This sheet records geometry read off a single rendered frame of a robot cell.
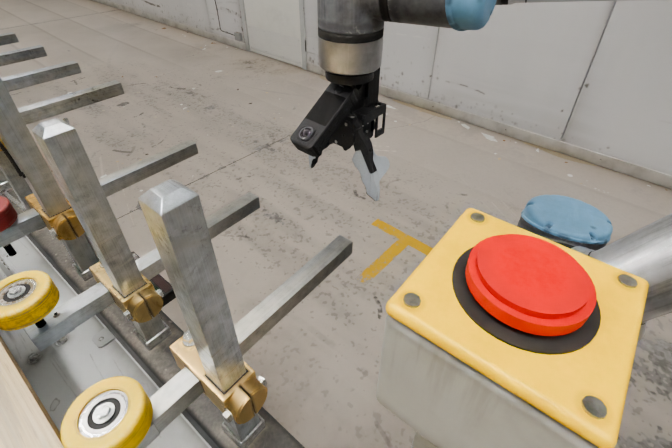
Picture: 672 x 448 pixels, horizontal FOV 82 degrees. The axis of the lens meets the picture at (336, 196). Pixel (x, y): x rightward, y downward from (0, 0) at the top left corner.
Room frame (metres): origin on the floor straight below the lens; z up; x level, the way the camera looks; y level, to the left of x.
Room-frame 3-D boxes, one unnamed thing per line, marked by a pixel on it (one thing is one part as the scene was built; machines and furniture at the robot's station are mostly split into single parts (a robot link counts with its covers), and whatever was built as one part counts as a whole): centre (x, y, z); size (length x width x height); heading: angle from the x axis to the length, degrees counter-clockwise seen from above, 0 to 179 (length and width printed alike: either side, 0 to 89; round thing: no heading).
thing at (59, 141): (0.41, 0.33, 0.89); 0.03 x 0.03 x 0.48; 51
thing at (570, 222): (0.55, -0.43, 0.79); 0.17 x 0.15 x 0.18; 155
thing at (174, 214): (0.25, 0.14, 0.91); 0.03 x 0.03 x 0.48; 51
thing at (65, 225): (0.58, 0.55, 0.85); 0.13 x 0.06 x 0.05; 51
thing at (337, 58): (0.56, -0.02, 1.16); 0.10 x 0.09 x 0.05; 48
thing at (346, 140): (0.57, -0.02, 1.08); 0.09 x 0.08 x 0.12; 138
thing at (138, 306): (0.42, 0.35, 0.82); 0.13 x 0.06 x 0.05; 51
